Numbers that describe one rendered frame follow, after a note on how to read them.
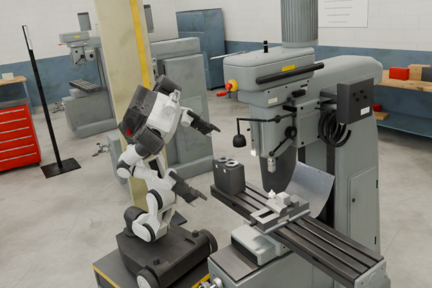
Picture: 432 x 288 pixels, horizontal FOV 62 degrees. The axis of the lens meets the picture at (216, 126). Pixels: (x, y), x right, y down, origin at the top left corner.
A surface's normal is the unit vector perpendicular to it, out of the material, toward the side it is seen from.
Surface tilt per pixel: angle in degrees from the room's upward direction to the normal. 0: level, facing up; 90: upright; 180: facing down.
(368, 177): 88
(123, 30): 90
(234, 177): 90
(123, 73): 90
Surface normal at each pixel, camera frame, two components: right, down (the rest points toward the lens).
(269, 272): 0.55, 0.22
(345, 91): -0.83, 0.26
